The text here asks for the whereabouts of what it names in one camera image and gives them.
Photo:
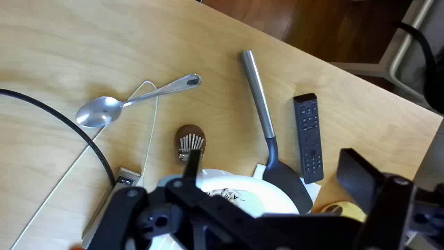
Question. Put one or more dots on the white plastic colander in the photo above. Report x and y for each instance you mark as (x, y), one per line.
(254, 195)

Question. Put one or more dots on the silver metal spoon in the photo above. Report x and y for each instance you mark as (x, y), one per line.
(104, 109)

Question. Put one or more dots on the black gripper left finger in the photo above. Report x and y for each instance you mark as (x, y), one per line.
(116, 229)

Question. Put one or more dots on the yellow tape roll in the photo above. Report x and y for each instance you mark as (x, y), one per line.
(343, 208)

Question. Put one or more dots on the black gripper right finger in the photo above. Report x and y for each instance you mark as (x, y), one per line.
(384, 198)

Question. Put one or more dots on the brown round hairbrush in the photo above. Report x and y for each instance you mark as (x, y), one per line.
(189, 137)

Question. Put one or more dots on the black spatula with steel handle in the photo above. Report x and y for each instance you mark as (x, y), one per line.
(276, 170)

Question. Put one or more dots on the black remote control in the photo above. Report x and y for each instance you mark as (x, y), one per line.
(308, 133)

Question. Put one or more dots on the wooden table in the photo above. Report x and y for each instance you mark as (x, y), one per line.
(58, 54)

